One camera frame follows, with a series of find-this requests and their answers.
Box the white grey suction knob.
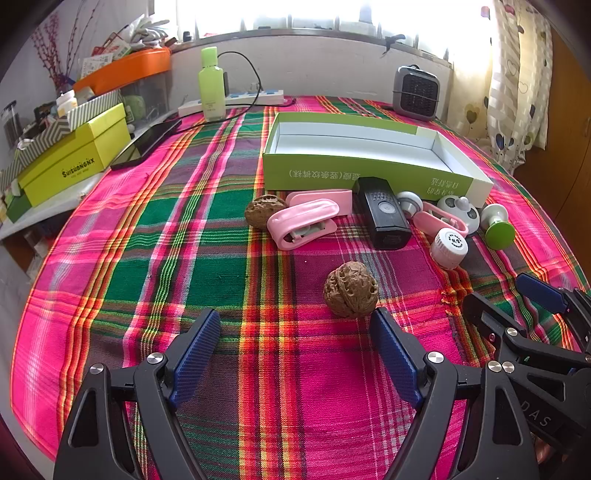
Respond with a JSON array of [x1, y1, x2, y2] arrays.
[[396, 191, 423, 217]]

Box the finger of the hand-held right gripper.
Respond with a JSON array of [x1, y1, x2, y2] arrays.
[[463, 292, 591, 370], [516, 272, 591, 324]]

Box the green white cardboard box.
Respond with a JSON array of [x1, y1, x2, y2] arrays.
[[262, 112, 495, 210]]

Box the grey chevron patterned box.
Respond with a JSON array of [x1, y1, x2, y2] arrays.
[[14, 89, 124, 162]]

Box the black remote control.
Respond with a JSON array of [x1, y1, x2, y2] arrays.
[[353, 176, 411, 250]]

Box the red flower branches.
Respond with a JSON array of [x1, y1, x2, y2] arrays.
[[30, 9, 93, 93]]

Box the dark green box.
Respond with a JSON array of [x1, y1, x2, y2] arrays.
[[4, 185, 28, 222]]

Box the white round black-spotted gadget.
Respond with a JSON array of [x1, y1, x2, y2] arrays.
[[436, 194, 482, 236]]

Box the grey small fan heater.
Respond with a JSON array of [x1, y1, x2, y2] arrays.
[[392, 65, 450, 121]]

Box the black smartphone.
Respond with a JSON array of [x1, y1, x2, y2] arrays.
[[110, 119, 183, 171]]

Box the brown walnut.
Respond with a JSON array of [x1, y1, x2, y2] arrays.
[[323, 261, 380, 318], [245, 195, 278, 230]]

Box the white blue power strip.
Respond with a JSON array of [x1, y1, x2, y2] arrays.
[[178, 89, 286, 117]]

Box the pink green plaid tablecloth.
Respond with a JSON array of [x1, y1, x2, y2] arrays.
[[9, 95, 591, 480]]

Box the yellow green cardboard box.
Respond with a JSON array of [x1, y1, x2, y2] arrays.
[[16, 102, 132, 208]]

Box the dark glass jar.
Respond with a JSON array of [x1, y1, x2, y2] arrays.
[[0, 100, 24, 148]]

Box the clear storage box orange lid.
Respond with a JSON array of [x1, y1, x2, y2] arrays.
[[73, 46, 172, 125]]

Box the pink clip clear window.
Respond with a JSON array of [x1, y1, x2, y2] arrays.
[[412, 202, 468, 237]]

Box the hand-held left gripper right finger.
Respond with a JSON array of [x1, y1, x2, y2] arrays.
[[369, 307, 541, 480]]

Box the heart patterned curtain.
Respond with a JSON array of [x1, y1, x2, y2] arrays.
[[450, 0, 555, 171]]

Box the light green plastic bottle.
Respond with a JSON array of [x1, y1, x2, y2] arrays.
[[198, 47, 228, 123]]

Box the pile of packets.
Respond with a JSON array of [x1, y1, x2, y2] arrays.
[[81, 14, 171, 79]]

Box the pink clip grey insert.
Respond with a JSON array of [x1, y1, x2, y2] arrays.
[[267, 198, 340, 251]]

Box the white knob green base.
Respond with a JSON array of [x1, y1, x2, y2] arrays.
[[480, 203, 516, 251]]

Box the black charging cable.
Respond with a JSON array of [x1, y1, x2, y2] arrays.
[[159, 50, 265, 137]]

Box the brown wooden cabinet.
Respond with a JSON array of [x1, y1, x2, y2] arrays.
[[526, 28, 591, 296]]

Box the black clip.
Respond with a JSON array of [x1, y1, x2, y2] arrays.
[[381, 34, 407, 56]]

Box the white round printed cap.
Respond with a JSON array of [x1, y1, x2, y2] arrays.
[[429, 227, 469, 271]]

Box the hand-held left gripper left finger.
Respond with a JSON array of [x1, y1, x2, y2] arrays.
[[53, 307, 222, 480]]

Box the window with metal bars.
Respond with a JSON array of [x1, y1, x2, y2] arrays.
[[175, 0, 495, 47]]

